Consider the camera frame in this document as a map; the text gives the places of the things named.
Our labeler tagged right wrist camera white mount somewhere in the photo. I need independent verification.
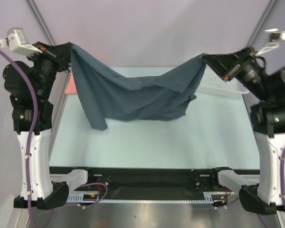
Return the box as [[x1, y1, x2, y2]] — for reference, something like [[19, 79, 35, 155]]
[[256, 28, 285, 57]]

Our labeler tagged left aluminium frame post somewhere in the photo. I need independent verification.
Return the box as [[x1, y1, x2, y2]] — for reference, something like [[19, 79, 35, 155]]
[[25, 0, 71, 76]]

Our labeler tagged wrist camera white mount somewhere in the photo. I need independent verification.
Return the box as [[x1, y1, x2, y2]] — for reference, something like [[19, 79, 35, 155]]
[[256, 28, 285, 57], [0, 28, 43, 57]]

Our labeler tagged white plastic perforated basket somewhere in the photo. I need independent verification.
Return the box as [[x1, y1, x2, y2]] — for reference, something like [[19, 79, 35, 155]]
[[197, 66, 249, 98]]

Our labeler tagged right aluminium frame post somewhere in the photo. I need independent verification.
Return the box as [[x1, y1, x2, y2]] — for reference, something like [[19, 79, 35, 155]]
[[247, 0, 279, 46]]

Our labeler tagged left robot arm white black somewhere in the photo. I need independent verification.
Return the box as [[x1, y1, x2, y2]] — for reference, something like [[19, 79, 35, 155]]
[[2, 42, 73, 210]]

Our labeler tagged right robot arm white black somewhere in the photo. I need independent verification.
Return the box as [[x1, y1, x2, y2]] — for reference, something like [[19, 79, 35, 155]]
[[203, 47, 285, 215]]

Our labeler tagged aluminium frame post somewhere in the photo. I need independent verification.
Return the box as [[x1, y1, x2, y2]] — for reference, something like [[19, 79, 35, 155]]
[[25, 0, 71, 76], [247, 0, 279, 46]]

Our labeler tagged folded pink t shirt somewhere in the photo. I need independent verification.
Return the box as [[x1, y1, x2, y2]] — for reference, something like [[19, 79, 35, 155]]
[[65, 77, 77, 95]]

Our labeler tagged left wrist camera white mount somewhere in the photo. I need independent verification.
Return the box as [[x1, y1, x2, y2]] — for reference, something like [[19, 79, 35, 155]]
[[0, 28, 43, 57]]

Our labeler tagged white slotted cable duct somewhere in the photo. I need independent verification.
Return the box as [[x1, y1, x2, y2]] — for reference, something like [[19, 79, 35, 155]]
[[66, 192, 227, 204]]

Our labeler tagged blue-grey t shirt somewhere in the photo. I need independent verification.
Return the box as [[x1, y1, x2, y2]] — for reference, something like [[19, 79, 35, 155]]
[[70, 45, 206, 131]]

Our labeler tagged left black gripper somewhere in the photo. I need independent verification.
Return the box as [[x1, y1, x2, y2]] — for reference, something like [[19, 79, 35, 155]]
[[25, 41, 71, 100]]

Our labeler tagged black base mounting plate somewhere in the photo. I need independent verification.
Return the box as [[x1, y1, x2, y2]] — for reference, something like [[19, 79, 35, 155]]
[[77, 167, 238, 200]]

